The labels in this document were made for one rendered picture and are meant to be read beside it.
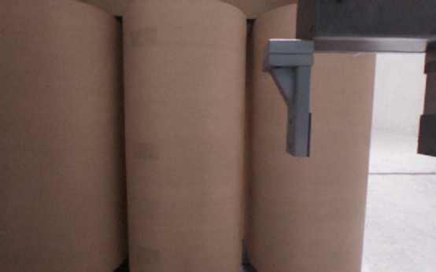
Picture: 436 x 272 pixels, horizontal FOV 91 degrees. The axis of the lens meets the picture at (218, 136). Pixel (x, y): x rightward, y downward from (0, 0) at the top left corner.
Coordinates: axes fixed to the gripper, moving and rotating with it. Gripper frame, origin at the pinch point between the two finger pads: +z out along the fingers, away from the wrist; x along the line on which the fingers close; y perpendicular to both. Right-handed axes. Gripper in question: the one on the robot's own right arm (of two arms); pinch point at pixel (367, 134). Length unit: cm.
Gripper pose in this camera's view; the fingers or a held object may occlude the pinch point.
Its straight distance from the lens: 25.1
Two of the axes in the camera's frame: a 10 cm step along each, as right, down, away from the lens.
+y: -0.1, 0.9, -10.0
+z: -0.1, 10.0, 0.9
